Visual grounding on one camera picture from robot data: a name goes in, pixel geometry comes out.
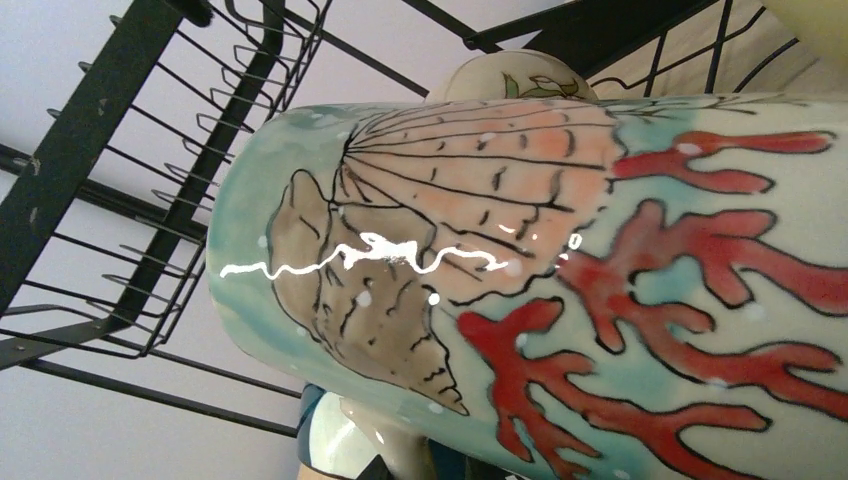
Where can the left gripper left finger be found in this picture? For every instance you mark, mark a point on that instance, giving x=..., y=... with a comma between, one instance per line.
x=375, y=470

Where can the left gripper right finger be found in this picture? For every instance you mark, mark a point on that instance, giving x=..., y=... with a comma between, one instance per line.
x=480, y=470

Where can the teal patterned white bowl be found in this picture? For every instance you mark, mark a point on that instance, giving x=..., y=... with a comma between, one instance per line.
x=337, y=438

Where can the beige mug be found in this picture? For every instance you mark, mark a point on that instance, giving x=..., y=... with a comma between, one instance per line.
x=566, y=289

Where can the plain white bowl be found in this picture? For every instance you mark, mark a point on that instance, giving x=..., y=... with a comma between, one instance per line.
x=512, y=74

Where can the yellow mug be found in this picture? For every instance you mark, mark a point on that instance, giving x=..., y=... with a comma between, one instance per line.
x=819, y=24

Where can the black wire dish rack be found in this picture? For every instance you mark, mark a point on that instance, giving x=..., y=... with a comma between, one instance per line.
x=191, y=97

